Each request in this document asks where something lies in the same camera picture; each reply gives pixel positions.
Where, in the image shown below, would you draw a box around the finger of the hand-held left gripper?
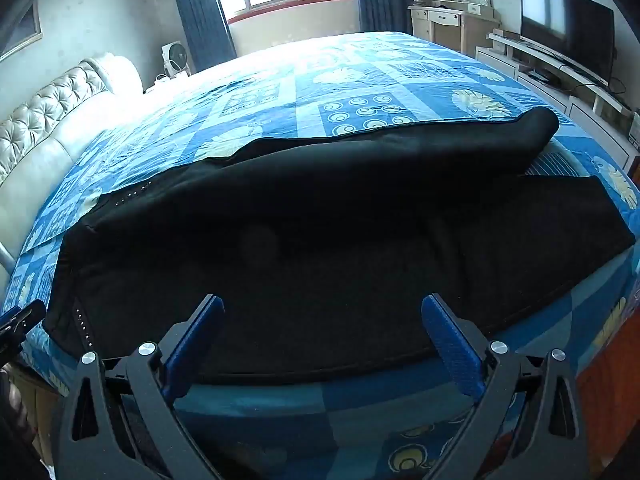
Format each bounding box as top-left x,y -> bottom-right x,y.
0,299 -> 47,357

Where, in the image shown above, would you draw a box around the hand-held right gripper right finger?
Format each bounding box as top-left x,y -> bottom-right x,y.
421,294 -> 591,480

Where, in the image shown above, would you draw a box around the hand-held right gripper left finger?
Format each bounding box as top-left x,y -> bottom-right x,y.
50,294 -> 226,480

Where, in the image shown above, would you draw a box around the black pants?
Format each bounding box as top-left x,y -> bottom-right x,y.
42,107 -> 636,386

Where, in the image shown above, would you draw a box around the cream tufted headboard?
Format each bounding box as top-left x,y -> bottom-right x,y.
0,54 -> 145,243

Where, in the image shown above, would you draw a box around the white television stand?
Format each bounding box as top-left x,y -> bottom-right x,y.
475,30 -> 640,171

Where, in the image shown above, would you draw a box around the blue patterned bedspread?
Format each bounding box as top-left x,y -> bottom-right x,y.
0,30 -> 640,480

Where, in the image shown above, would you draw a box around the white box fan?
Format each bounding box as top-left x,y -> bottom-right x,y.
161,40 -> 189,79

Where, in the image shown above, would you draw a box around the cream vanity dresser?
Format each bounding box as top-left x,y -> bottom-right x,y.
407,0 -> 501,57

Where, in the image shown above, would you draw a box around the black flat television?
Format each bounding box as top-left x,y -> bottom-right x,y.
519,0 -> 616,87

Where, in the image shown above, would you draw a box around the framed wall picture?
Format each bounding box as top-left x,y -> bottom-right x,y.
0,0 -> 44,62

